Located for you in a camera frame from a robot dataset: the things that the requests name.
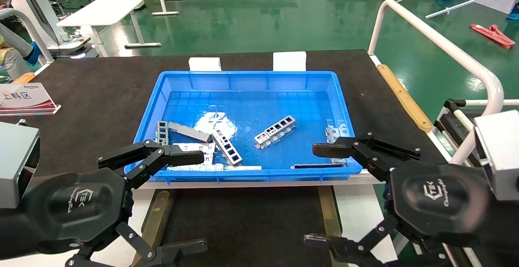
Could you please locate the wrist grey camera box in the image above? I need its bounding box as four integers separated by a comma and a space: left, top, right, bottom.
474, 110, 519, 201
0, 122, 41, 209

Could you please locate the large blue plastic bin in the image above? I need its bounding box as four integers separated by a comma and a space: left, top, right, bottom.
125, 71, 363, 184

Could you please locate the acrylic sign with red print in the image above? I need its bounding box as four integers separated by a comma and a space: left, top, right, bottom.
0, 82, 62, 117

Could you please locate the right wrist grey camera box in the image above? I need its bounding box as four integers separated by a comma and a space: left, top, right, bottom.
474, 110, 519, 201

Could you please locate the black low container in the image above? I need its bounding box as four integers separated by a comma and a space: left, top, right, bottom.
161, 187, 338, 267

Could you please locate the white background robot station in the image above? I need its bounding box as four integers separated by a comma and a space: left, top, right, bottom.
0, 0, 94, 58

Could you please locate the white tubular handrail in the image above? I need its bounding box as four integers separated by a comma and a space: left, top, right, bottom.
367, 0, 505, 166

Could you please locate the red tool on floor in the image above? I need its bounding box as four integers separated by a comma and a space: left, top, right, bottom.
470, 24, 517, 49

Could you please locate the silver perforated metal bracket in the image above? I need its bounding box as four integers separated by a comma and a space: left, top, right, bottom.
172, 142, 217, 166
156, 120, 169, 146
254, 115, 297, 150
167, 163, 262, 172
325, 119, 350, 164
167, 122, 212, 143
211, 129, 243, 167

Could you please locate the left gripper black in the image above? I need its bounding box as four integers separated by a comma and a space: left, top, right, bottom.
21, 139, 208, 267

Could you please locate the black cart with white tubes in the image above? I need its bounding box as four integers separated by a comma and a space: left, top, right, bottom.
433, 98, 519, 156

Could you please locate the short wooden edge strip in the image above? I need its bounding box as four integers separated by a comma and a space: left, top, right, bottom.
12, 72, 36, 84

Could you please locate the left wrist grey camera box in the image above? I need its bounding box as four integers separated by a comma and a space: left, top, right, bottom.
0, 122, 41, 209

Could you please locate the white workshop table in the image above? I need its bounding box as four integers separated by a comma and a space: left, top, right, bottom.
56, 0, 180, 49

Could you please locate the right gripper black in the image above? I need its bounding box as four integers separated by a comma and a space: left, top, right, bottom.
304, 134, 493, 267

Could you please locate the white foam block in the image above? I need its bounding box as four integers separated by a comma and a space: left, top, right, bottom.
272, 51, 307, 72
189, 57, 222, 73

